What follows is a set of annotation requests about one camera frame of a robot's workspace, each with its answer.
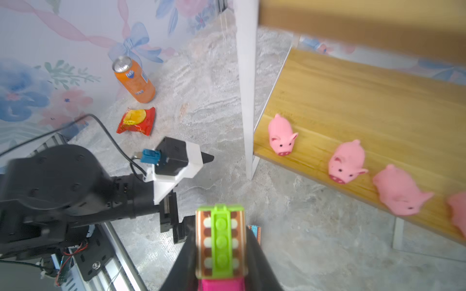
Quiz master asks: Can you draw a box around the black left wrist camera cable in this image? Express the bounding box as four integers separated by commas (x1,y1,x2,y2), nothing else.
0,113,146,179

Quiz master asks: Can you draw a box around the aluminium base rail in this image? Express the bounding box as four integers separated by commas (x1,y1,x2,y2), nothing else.
36,132,150,291

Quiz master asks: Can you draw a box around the wooden two-tier shelf white frame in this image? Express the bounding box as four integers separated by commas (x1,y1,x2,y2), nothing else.
234,1,466,250

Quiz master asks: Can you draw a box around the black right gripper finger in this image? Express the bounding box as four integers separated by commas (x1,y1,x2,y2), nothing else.
245,229,283,291

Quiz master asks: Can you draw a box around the red snack packet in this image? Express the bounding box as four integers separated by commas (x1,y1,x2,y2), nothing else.
116,107,156,136

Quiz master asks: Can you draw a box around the pink pig toy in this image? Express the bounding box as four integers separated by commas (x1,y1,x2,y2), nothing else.
447,192,466,236
268,113,299,156
373,164,434,216
328,139,369,184

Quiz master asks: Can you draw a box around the orange soda can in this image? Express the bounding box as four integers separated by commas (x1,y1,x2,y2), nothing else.
112,56,155,104

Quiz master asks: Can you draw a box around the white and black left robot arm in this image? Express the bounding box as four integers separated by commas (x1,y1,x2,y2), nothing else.
1,145,194,260

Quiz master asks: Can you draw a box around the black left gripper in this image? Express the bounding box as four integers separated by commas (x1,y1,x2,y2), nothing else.
87,174,199,291

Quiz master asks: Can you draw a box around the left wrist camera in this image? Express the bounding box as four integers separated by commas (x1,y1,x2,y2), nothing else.
134,137,214,204

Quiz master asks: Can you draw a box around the pink green toy car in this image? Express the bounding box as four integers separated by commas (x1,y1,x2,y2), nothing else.
195,204,248,291

